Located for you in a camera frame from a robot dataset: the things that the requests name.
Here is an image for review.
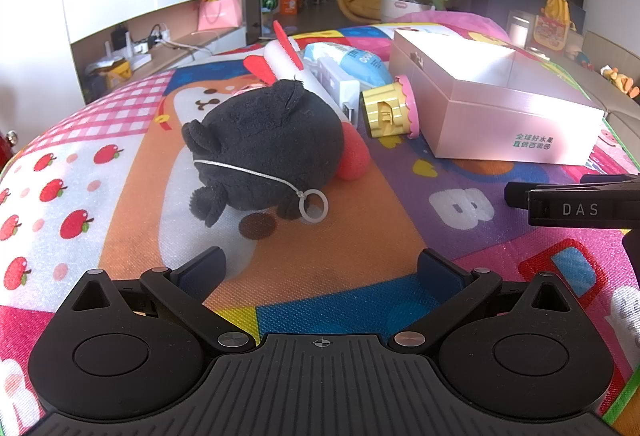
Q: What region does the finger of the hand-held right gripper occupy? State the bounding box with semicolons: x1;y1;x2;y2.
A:
580;174;640;187
504;181;538;210

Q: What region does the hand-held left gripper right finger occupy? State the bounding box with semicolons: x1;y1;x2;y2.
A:
389;247;573;351

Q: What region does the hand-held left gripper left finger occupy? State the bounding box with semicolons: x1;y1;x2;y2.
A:
67;247;257;351

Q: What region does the pink cardboard box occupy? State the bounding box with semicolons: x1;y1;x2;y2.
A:
387;28;606;167

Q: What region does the gold toy with pink frill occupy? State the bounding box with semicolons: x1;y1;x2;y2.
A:
361;75;421;140

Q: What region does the black plush toy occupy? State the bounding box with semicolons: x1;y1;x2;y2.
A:
181;78;346;228

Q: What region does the blue white plastic packet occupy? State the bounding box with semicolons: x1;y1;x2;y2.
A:
303;42;393;87

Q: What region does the white rectangular plastic toy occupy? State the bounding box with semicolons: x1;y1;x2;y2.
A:
316;57;362;124

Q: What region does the white toy with red tip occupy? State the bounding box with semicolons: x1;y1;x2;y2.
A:
263;40;371;180

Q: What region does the red finned toy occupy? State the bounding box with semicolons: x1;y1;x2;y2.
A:
243;20;306;89

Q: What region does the small plush toy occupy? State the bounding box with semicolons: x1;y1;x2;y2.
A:
601;65;640;98

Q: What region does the colourful cartoon play mat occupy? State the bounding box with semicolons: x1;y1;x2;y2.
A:
0;23;640;436

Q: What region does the beige sofa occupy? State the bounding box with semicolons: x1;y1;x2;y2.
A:
570;30;640;147

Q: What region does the colourful printed box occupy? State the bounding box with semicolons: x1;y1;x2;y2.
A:
532;15;572;52

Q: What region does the white cylinder bottle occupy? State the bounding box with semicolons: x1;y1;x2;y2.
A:
507;11;534;48

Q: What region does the yellow backpack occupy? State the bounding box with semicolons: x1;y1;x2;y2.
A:
542;0;576;24

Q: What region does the pink blanket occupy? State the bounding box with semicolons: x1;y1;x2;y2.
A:
392;10;508;43

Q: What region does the yellow box on shelf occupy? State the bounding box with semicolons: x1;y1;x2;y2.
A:
106;61;134;88

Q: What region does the red furniture piece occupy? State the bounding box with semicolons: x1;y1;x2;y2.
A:
0;130;17;168

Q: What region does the pink gift bag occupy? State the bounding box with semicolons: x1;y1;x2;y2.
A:
197;0;243;33

